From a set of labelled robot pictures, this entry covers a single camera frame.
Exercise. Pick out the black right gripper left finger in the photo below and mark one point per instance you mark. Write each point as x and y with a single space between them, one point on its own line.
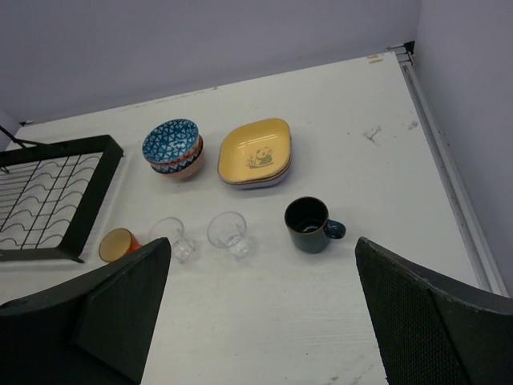
93 329

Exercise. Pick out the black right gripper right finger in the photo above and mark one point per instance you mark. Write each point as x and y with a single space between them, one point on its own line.
430 328

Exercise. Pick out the orange mug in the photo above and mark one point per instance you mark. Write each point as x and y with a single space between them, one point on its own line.
116 244

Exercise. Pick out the clear drinking glass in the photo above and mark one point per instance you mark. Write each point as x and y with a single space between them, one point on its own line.
228 231
183 249

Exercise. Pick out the blue mug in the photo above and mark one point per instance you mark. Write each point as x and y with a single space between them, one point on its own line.
310 228

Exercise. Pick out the red floral bowl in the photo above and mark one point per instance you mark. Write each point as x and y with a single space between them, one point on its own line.
185 169

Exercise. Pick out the blue triangle pattern bowl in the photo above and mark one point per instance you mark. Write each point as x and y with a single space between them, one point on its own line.
170 141

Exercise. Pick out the purple plastic plate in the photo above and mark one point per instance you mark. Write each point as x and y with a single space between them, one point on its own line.
260 185

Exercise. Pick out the yellow plastic plate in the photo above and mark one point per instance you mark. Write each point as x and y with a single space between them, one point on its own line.
255 151

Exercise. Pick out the red-inside blue-outside bowl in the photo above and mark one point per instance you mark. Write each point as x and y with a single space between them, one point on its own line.
180 162

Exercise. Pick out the brown plastic plate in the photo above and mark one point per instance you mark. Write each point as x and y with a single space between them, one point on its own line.
261 180

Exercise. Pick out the black wire dish rack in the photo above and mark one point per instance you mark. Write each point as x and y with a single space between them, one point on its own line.
51 195

